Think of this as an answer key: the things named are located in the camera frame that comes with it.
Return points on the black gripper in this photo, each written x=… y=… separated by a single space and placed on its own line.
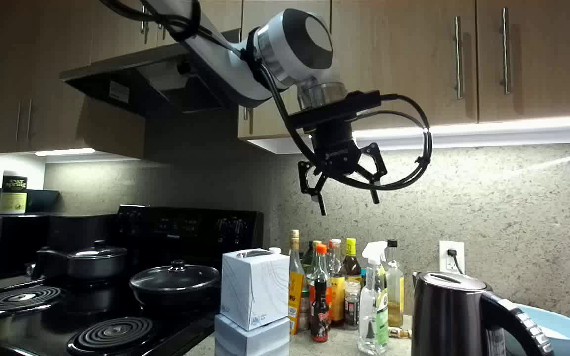
x=337 y=148

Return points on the white tissue box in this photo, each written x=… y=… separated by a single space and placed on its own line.
x=254 y=289

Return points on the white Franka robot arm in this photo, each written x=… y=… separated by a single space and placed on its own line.
x=226 y=61

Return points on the yellow capped dark bottle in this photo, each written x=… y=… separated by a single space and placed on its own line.
x=351 y=263

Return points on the green glass bottle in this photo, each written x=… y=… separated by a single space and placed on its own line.
x=310 y=257

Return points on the pale capped condiment bottle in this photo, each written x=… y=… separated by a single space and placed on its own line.
x=335 y=283

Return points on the yellow oil bottle tan cap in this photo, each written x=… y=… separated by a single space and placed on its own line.
x=296 y=283

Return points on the wooden upper cabinets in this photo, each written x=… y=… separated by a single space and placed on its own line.
x=397 y=59

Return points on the black capped clear bottle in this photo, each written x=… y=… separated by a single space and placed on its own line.
x=397 y=289

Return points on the black power plug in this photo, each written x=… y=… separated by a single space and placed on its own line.
x=454 y=257

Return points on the orange capped sauce bottle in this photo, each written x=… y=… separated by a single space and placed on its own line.
x=319 y=308

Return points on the clear spray bottle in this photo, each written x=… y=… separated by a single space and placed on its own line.
x=373 y=308

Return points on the under cabinet light strip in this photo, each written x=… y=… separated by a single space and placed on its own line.
x=496 y=127

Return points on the steel electric kettle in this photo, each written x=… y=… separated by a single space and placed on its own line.
x=446 y=316

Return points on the black electric stove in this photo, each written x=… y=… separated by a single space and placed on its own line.
x=167 y=229

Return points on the glass pan lid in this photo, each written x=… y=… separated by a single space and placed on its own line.
x=175 y=273

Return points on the black frying pan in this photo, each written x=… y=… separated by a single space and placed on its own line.
x=173 y=293

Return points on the light blue bowl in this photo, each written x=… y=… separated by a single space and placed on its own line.
x=563 y=332

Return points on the black pot lid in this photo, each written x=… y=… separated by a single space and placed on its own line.
x=82 y=249

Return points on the black cooking pot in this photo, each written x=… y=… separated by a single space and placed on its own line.
x=80 y=269

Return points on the coil stove burner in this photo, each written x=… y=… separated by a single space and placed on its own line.
x=112 y=334
x=15 y=299

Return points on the green label jar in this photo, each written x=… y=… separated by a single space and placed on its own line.
x=13 y=194

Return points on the wooden cabinet beside hood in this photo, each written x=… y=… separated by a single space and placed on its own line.
x=28 y=65

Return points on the wrist mounted camera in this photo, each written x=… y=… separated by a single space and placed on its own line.
x=331 y=111

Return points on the white wall outlet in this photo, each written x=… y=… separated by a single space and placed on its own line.
x=444 y=253

